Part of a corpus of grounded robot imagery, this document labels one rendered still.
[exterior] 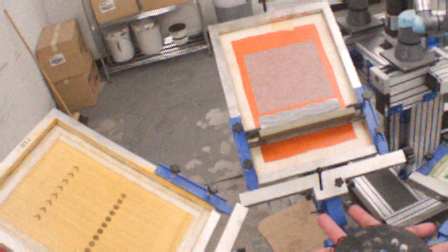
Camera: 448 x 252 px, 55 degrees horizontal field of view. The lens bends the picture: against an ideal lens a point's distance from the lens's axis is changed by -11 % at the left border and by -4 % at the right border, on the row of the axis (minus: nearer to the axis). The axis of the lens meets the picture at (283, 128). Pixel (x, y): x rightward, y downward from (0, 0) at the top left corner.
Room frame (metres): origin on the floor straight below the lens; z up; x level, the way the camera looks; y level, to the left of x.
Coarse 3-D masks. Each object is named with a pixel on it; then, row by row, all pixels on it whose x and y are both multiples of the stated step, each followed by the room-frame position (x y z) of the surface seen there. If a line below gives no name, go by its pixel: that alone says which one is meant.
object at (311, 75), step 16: (288, 32) 1.98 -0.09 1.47; (304, 32) 1.98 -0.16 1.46; (288, 48) 1.91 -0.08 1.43; (304, 48) 1.90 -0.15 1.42; (320, 48) 1.90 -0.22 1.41; (288, 64) 1.84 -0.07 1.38; (304, 64) 1.83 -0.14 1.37; (320, 64) 1.83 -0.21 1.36; (304, 80) 1.76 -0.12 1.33; (320, 80) 1.76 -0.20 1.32; (336, 80) 1.75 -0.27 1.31; (304, 96) 1.70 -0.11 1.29; (320, 96) 1.69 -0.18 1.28; (336, 96) 1.69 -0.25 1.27; (336, 128) 1.56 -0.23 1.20; (352, 128) 1.56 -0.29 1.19; (320, 144) 1.50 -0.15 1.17; (336, 144) 1.50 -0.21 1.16
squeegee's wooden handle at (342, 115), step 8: (336, 112) 1.53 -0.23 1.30; (344, 112) 1.53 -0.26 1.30; (352, 112) 1.53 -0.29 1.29; (304, 120) 1.51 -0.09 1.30; (312, 120) 1.51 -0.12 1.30; (320, 120) 1.50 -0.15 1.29; (328, 120) 1.51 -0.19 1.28; (336, 120) 1.53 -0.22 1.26; (344, 120) 1.55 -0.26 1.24; (272, 128) 1.49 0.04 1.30; (280, 128) 1.48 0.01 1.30; (288, 128) 1.48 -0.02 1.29; (296, 128) 1.49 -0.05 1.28; (304, 128) 1.51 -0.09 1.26; (312, 128) 1.53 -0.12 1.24; (264, 136) 1.46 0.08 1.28; (272, 136) 1.48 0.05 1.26; (280, 136) 1.50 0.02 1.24
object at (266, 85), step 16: (272, 32) 1.99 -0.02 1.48; (240, 48) 1.92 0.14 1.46; (256, 48) 1.92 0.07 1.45; (272, 48) 1.91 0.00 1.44; (240, 64) 1.85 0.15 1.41; (256, 64) 1.84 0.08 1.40; (272, 64) 1.84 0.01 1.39; (256, 80) 1.77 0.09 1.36; (272, 80) 1.77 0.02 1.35; (288, 80) 1.77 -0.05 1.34; (256, 96) 1.71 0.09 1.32; (272, 96) 1.70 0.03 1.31; (288, 96) 1.70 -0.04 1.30; (256, 112) 1.64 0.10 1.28; (272, 112) 1.64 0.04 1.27; (272, 144) 1.51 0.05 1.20; (288, 144) 1.51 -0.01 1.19; (304, 144) 1.51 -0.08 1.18; (272, 160) 1.45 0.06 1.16
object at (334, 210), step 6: (330, 198) 1.24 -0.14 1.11; (336, 198) 1.24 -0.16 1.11; (330, 204) 1.22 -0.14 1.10; (336, 204) 1.22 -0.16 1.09; (330, 210) 1.20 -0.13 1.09; (336, 210) 1.20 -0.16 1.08; (342, 210) 1.20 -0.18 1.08; (330, 216) 1.18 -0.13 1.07; (336, 216) 1.18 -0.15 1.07; (342, 216) 1.18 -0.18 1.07; (336, 222) 1.16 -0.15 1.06; (342, 222) 1.16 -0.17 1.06
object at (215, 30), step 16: (256, 16) 2.03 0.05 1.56; (272, 16) 2.03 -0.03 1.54; (288, 16) 2.03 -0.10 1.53; (224, 32) 1.99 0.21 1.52; (336, 32) 1.94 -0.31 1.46; (336, 48) 1.88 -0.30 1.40; (224, 64) 1.82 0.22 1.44; (224, 80) 1.75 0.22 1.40; (352, 80) 1.72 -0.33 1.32; (320, 160) 1.41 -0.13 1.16; (336, 160) 1.41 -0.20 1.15; (352, 160) 1.42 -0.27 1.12; (272, 176) 1.37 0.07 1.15; (288, 176) 1.37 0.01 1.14
